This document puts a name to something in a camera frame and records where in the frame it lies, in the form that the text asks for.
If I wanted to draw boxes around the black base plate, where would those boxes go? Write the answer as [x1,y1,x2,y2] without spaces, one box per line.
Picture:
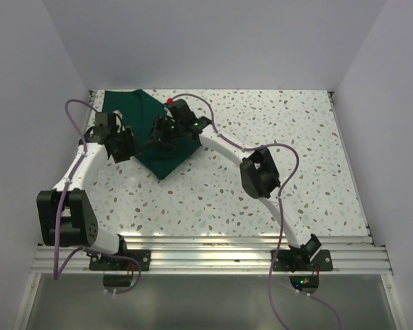
[89,250,151,272]
[271,250,334,272]

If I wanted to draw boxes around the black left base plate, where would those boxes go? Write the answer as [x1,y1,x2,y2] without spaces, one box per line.
[89,250,151,272]

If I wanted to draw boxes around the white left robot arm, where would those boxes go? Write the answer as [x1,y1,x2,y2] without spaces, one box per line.
[36,111,139,270]

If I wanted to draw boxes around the dark green surgical cloth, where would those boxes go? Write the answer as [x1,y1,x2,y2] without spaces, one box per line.
[102,89,200,179]

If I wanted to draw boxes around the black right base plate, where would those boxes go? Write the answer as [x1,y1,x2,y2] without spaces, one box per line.
[271,250,334,272]

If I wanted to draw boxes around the aluminium rail frame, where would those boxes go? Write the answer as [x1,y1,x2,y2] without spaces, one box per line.
[14,89,408,329]

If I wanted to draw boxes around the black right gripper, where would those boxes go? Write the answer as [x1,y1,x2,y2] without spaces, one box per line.
[145,114,184,150]

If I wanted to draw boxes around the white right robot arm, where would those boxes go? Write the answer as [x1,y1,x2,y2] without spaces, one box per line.
[146,98,321,270]

